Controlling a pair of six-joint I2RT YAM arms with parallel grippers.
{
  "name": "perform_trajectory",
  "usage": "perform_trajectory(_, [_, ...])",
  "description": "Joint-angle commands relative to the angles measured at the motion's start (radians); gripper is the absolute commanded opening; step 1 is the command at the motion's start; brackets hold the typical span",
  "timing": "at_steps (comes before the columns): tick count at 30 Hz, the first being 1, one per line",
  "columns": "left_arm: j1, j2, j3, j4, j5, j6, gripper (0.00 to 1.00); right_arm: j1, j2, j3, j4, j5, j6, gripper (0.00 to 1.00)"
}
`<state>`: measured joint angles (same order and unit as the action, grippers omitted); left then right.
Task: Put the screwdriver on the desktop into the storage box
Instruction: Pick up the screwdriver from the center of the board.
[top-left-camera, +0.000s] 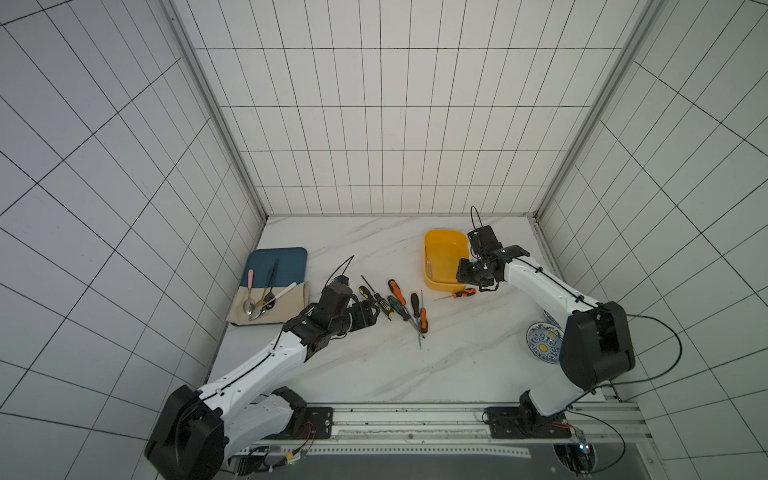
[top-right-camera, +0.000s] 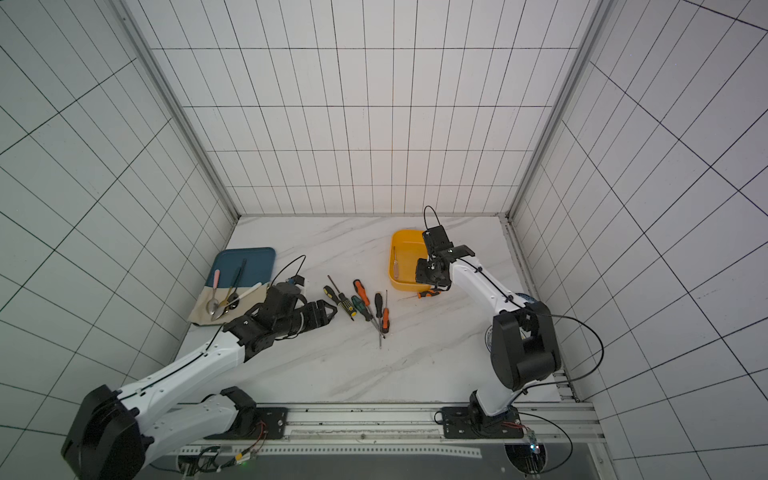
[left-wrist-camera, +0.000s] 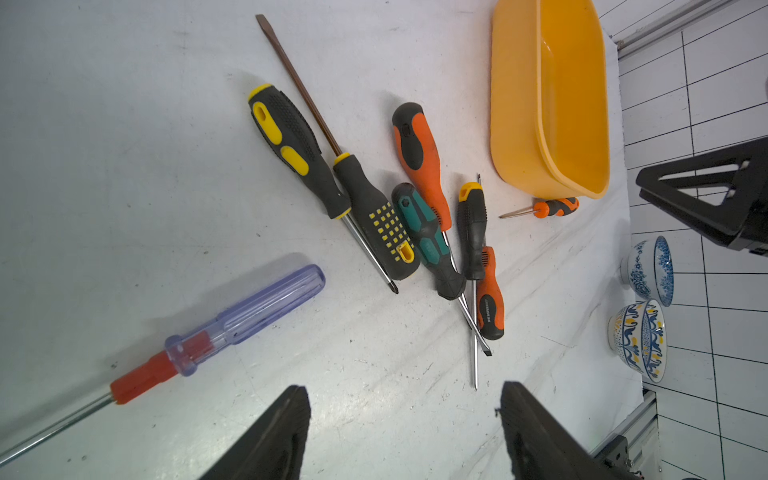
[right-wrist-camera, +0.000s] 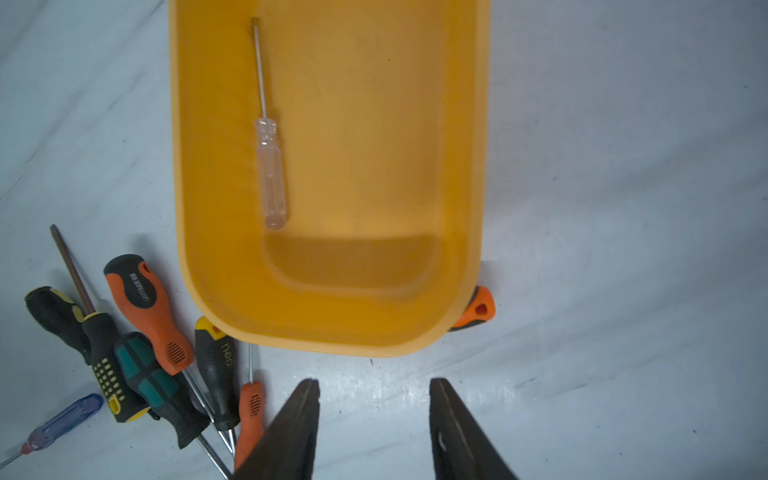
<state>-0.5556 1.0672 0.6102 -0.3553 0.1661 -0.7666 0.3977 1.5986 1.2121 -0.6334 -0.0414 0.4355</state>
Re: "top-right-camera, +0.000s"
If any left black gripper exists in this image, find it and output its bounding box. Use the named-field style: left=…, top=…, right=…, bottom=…
left=275, top=300, right=338, bottom=336

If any short orange black screwdriver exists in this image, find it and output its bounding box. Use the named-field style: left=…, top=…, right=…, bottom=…
left=417, top=289, right=442, bottom=299

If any slim black yellow-cap screwdriver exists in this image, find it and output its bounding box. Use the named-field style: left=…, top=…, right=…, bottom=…
left=374, top=292, right=384, bottom=348

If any small orange black screwdriver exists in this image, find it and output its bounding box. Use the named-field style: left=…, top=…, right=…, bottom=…
left=381, top=292, right=390, bottom=334

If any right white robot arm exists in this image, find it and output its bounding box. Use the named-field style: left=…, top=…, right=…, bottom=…
left=415, top=257, right=562, bottom=439

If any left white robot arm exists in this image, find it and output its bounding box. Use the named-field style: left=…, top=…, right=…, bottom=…
left=61, top=282, right=338, bottom=479

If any large black yellow screwdriver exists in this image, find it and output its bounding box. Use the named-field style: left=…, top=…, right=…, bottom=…
left=323, top=285, right=357, bottom=321

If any black yellow dotted screwdriver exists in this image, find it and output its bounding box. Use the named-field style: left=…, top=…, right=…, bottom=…
left=328, top=276, right=356, bottom=316

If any yellow plastic storage box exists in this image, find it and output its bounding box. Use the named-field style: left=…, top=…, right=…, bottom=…
left=389, top=229, right=432, bottom=293

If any green black screwdriver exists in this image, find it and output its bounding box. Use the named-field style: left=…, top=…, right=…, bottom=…
left=351, top=295, right=383, bottom=336

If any large orange black screwdriver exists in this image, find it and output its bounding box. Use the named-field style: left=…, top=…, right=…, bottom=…
left=353, top=279, right=383, bottom=333

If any teal tray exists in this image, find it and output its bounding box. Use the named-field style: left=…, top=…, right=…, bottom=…
left=205, top=247, right=276, bottom=288

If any metal spoon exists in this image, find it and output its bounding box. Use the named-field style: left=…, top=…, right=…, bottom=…
left=211, top=283, right=262, bottom=320

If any blue white porcelain bowl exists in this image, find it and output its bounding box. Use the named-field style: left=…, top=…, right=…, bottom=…
left=516, top=293, right=538, bottom=304

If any beige cloth mat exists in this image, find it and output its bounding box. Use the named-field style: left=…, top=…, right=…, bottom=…
left=187, top=283, right=269, bottom=326

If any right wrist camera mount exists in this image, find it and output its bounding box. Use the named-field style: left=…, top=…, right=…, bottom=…
left=422, top=225, right=475, bottom=263

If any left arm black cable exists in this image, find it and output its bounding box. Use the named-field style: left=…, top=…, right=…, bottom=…
left=116, top=254, right=307, bottom=475

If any dark handle utensil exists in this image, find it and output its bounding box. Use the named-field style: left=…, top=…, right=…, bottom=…
left=225, top=258, right=247, bottom=310

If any pink handle spoon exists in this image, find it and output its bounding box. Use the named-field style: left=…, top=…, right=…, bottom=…
left=206, top=269, right=220, bottom=315

